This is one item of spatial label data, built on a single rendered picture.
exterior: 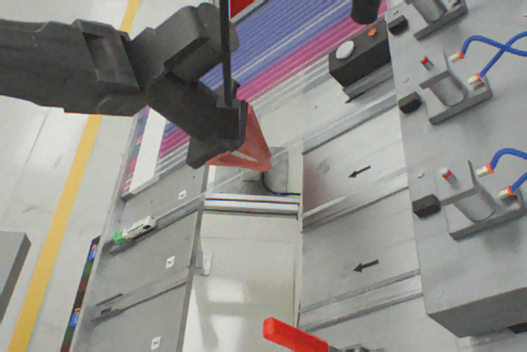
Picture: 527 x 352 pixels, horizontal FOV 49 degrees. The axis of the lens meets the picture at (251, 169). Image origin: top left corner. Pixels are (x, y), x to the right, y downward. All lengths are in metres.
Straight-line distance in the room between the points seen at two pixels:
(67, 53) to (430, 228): 0.33
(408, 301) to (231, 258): 1.26
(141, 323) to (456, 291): 0.46
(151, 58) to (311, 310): 0.28
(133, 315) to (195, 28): 0.40
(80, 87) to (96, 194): 1.41
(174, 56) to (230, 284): 1.18
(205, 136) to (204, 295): 1.07
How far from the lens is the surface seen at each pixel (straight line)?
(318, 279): 0.57
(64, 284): 1.76
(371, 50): 0.64
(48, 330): 1.71
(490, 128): 0.46
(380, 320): 0.51
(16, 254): 1.11
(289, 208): 1.43
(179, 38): 0.56
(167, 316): 0.72
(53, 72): 0.51
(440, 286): 0.41
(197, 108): 0.62
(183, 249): 0.76
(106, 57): 0.56
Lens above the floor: 1.48
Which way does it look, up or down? 50 degrees down
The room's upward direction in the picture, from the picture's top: straight up
